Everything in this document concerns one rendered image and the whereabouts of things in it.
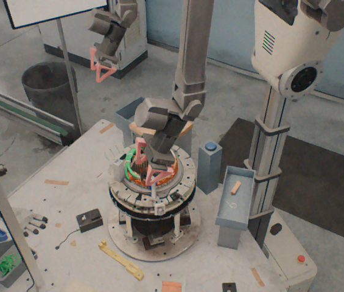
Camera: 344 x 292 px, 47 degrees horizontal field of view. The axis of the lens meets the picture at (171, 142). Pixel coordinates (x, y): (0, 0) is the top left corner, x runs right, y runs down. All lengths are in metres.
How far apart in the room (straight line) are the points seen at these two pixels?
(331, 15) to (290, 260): 1.55
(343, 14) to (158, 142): 0.52
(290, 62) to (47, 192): 1.18
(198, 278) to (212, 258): 0.10
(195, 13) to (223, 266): 1.04
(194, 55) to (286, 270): 1.59
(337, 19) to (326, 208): 2.02
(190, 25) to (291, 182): 2.26
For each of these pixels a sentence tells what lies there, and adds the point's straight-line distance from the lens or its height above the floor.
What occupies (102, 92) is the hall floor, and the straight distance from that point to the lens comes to 3.74.
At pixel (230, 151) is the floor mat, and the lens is 3.09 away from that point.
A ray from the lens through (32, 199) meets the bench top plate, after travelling 1.87.
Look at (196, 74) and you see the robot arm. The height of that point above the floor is 1.67.
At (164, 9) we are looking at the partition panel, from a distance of 3.97.
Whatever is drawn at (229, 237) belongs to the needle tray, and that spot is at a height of 0.85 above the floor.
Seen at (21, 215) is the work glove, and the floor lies 0.80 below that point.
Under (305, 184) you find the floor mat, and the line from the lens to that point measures 2.99.
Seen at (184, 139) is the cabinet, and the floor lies 1.00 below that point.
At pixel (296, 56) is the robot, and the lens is 1.27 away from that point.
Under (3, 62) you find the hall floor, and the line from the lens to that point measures 4.46.
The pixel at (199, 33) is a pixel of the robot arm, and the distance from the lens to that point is 0.84.
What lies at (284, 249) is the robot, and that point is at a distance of 2.31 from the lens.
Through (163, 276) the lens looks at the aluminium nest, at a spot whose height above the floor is 0.80.
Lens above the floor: 2.16
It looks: 43 degrees down
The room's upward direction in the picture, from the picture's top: straight up
